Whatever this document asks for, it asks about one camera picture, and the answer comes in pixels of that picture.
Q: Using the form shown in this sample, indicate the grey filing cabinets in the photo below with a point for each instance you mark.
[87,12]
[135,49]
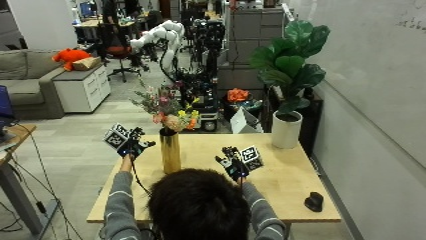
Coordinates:
[253,40]

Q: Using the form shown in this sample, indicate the black computer mouse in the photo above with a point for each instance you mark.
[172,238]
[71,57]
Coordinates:
[315,202]

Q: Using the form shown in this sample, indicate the brown cardboard box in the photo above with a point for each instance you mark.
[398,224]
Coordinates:
[87,63]

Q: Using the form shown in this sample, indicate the grey sofa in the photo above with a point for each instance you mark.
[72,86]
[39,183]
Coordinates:
[24,83]

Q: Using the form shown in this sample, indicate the black office chair orange seat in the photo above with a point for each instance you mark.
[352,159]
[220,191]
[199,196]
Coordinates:
[118,50]

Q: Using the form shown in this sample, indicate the person's left hand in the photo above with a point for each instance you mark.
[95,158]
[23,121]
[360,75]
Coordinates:
[134,146]

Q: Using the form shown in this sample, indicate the black robot cart rig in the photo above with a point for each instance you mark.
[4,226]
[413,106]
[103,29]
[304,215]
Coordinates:
[201,86]

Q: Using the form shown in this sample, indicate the white marker cube right glove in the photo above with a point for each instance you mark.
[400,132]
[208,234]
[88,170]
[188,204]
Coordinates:
[251,158]

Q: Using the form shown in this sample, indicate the the person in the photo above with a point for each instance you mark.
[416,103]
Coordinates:
[200,206]

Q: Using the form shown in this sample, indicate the background office desk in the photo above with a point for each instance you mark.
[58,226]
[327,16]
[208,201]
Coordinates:
[95,23]

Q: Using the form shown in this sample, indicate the person's right hand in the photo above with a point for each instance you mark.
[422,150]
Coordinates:
[235,166]

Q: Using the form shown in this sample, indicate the orange plush toy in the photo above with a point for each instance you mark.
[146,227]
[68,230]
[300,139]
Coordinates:
[68,56]

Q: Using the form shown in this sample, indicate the white wall whiteboard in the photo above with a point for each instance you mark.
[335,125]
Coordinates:
[381,73]

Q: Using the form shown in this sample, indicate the large-leaf green plant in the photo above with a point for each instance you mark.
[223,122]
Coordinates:
[291,63]

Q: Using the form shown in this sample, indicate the white marker cube left glove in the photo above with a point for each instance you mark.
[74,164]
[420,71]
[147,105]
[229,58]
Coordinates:
[116,136]

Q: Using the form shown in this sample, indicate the white marker cube glove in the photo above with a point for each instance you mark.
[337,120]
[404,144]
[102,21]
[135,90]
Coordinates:
[251,158]
[116,136]

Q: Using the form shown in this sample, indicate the blue screen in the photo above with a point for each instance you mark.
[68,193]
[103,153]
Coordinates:
[4,101]

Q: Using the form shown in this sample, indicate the white humanoid robot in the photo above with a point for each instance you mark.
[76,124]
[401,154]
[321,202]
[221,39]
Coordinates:
[167,36]

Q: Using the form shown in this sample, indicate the orange crumpled cloth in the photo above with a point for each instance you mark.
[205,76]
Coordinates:
[237,95]

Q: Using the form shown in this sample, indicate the mixed flower bouquet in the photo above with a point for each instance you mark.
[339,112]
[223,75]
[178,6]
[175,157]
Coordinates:
[171,108]

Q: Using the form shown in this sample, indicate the white drawer cabinet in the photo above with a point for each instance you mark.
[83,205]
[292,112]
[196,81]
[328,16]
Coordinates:
[82,90]

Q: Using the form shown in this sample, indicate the black low cabinet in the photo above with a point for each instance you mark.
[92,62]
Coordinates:
[312,116]

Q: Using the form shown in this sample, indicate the white open box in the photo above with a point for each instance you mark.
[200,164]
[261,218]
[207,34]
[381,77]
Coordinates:
[241,121]

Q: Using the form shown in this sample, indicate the white round planter pot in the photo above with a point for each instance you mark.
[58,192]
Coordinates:
[287,131]

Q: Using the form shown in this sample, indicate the tall gold vase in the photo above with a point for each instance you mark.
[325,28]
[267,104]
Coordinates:
[171,153]

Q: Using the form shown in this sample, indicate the wooden side desk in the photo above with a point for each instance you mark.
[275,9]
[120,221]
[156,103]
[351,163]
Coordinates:
[14,160]

